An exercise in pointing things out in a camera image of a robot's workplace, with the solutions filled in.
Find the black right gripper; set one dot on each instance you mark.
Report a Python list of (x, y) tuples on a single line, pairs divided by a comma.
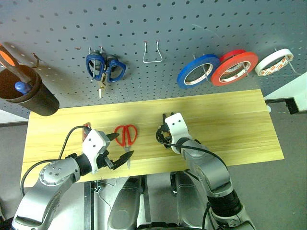
[(168, 137)]

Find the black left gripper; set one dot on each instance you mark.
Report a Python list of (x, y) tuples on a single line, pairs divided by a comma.
[(108, 163)]

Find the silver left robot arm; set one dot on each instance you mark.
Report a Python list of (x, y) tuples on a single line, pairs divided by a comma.
[(52, 175)]

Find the blue tape roll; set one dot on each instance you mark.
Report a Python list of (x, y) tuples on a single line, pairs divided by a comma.
[(183, 76)]

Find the red tape roll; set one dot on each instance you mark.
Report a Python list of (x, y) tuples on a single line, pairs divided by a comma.
[(217, 76), (230, 54)]

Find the grey perforated pegboard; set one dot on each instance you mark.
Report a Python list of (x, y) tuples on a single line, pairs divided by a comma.
[(153, 24)]

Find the white tape roll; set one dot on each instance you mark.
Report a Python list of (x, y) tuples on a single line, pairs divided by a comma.
[(260, 65)]

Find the dark grey rounded shell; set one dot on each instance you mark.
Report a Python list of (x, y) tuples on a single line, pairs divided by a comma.
[(189, 206), (124, 206)]

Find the black cup holder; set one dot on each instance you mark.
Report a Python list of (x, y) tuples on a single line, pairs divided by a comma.
[(40, 100)]

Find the metal double peg hook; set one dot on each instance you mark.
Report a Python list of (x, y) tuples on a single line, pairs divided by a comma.
[(101, 49)]

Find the white side table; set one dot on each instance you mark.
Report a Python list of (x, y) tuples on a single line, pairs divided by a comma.
[(12, 117), (287, 88)]

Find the small dark hook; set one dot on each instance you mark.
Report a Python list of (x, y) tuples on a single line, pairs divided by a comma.
[(36, 61)]

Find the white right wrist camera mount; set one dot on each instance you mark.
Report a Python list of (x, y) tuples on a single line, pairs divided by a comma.
[(176, 127)]

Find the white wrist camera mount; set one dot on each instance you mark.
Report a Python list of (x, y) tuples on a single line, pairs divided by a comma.
[(176, 127), (93, 141)]

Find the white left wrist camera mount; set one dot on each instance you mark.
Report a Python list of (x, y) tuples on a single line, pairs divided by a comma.
[(93, 141)]

